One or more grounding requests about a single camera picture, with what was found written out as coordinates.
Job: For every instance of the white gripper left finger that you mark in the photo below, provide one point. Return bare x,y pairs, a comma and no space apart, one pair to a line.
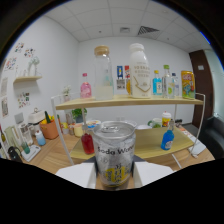
78,173

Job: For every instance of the clear bottle green cap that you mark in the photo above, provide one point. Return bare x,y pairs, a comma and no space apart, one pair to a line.
167,85

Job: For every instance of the small orange liquid bottle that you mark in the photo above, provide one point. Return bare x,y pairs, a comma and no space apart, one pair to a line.
128,87

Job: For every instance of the light blue small bottle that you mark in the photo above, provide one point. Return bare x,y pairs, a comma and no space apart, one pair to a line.
40,139

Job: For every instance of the black chair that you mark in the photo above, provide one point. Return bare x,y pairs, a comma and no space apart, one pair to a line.
213,136

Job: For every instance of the green potted plant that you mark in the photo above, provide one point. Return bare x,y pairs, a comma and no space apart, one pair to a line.
79,114

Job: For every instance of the white metal wooden shelf rack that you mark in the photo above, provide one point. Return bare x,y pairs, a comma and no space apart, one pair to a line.
150,141

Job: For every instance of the white jar red lid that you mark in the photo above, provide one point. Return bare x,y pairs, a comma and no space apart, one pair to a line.
166,120

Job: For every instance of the pale figurine ornament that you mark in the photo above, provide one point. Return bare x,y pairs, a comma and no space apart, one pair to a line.
33,65

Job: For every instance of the yellow printed snack can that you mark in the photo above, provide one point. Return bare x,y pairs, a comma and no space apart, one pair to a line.
188,86

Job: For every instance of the red liquid bottle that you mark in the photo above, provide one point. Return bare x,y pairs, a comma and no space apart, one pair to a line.
87,143

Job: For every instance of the white tray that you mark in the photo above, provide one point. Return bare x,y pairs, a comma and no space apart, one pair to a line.
30,153

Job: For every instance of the black handbag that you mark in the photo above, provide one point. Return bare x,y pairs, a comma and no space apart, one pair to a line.
15,155

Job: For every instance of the green white mug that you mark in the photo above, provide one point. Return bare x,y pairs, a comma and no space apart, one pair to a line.
155,122

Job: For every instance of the blue rimmed bowl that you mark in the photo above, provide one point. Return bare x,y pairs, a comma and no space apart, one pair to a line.
92,123

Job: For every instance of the blue liquid bottle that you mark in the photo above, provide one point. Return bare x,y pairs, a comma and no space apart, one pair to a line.
167,140

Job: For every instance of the silver soda water can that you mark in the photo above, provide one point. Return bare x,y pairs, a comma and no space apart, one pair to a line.
114,156

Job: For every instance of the large white bottle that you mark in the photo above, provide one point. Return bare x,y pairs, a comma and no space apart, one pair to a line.
140,73

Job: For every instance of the wooden wall shelf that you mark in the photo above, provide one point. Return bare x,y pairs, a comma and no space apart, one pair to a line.
27,79

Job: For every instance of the small blue bottle yellow cap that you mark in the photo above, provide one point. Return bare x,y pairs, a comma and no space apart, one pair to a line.
157,86

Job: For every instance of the small plant white vase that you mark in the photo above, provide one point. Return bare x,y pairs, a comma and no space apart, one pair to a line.
67,94

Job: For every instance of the red wall poster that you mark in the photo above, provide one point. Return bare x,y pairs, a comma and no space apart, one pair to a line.
127,71

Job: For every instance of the blue wall poster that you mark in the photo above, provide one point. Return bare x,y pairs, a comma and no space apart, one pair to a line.
120,73

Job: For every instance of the brown door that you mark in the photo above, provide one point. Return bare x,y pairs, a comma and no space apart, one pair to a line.
201,86

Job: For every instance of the white kitchen appliance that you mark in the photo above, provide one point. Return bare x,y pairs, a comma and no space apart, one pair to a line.
36,116

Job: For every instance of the orange pot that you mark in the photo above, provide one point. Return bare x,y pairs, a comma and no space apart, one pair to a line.
50,130

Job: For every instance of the small pink liquid bottle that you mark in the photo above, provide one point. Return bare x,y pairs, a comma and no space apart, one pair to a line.
86,89

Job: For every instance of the white pouch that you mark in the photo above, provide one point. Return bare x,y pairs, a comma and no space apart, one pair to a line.
197,146

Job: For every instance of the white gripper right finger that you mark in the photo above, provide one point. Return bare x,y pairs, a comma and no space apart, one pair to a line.
151,171

